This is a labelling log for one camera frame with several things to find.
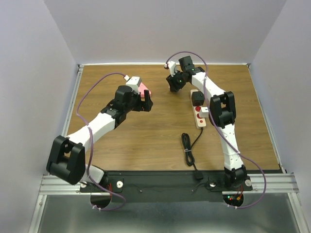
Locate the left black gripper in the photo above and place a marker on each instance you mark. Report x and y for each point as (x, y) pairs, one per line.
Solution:
(146, 106)

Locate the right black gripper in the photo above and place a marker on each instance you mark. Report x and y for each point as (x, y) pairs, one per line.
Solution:
(173, 86)

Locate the pink triangular power socket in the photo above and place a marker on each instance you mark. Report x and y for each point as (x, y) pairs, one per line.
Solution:
(142, 89)

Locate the black cube socket adapter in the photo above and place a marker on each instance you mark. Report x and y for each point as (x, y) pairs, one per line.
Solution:
(197, 98)

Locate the white USB charger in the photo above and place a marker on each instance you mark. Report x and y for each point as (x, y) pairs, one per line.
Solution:
(204, 112)

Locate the white red power strip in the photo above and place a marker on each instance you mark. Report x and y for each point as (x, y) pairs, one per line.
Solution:
(199, 122)

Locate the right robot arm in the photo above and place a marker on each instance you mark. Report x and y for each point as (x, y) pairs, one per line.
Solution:
(221, 110)

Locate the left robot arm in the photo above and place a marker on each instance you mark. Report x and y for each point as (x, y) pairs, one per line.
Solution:
(67, 159)

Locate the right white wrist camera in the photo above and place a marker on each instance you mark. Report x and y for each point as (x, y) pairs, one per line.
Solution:
(171, 66)

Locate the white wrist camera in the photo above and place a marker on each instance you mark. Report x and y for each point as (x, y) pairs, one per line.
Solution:
(171, 66)
(133, 82)

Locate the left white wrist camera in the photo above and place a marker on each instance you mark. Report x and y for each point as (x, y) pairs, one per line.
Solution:
(133, 82)

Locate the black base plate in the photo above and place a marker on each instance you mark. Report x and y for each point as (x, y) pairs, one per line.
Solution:
(171, 186)

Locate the aluminium frame rail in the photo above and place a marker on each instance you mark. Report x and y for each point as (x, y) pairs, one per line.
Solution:
(53, 180)

